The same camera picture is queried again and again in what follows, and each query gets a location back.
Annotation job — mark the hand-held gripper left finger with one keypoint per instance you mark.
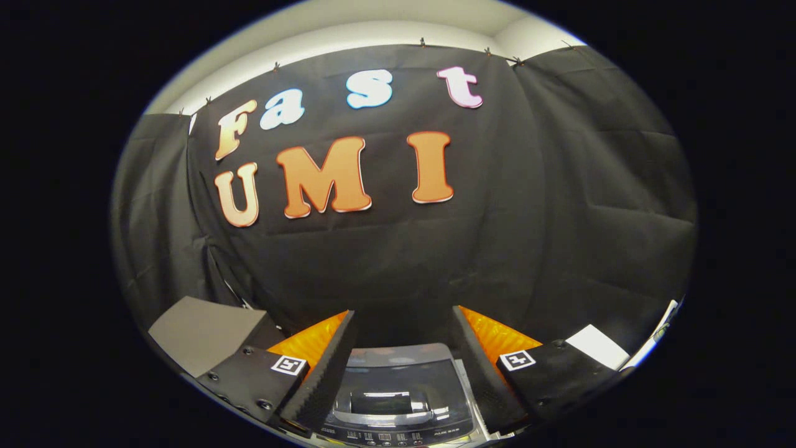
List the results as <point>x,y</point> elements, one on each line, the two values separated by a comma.
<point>323,386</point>

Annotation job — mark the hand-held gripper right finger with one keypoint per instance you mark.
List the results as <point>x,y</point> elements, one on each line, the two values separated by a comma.
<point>491,386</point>

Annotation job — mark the dark washing machine lid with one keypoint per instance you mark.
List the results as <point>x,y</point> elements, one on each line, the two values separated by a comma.
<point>404,379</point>

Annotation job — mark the grey washing machine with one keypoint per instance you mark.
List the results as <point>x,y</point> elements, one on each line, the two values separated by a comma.
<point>398,435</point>

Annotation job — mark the grey side table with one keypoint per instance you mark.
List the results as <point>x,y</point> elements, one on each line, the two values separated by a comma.
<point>205,333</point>

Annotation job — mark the white shelf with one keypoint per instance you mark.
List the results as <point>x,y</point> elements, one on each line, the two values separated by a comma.
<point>659,333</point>

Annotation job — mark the black backdrop cloth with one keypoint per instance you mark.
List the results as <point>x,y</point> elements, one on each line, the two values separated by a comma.
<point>528,205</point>

